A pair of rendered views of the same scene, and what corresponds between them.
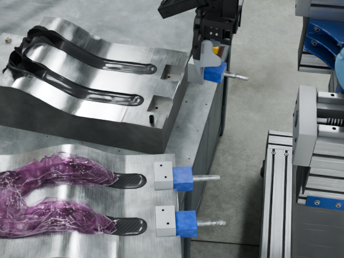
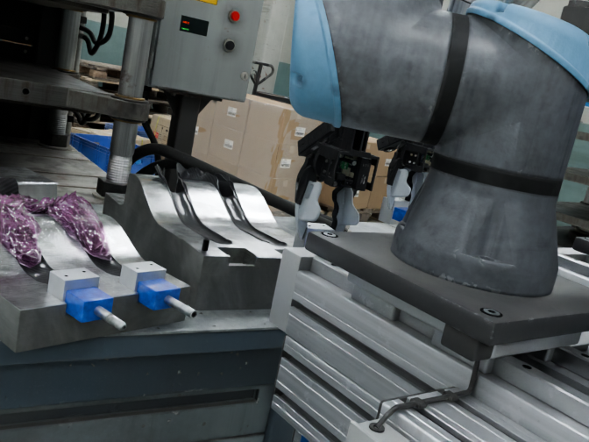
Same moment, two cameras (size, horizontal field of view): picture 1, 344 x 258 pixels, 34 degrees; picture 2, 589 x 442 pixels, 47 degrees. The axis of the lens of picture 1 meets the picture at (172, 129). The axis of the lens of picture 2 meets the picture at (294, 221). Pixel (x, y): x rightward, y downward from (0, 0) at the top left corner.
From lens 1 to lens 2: 0.92 m
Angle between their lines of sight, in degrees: 48
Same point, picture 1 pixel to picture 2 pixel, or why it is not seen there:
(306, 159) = (284, 311)
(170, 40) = not seen: hidden behind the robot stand
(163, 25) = not seen: hidden behind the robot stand
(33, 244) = not seen: outside the picture
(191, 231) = (78, 303)
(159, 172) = (140, 265)
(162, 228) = (53, 274)
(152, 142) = (192, 281)
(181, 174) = (159, 284)
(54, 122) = (144, 232)
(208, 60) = (308, 210)
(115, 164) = (126, 257)
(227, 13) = (345, 142)
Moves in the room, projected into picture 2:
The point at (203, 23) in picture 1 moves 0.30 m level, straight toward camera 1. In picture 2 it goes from (319, 153) to (144, 135)
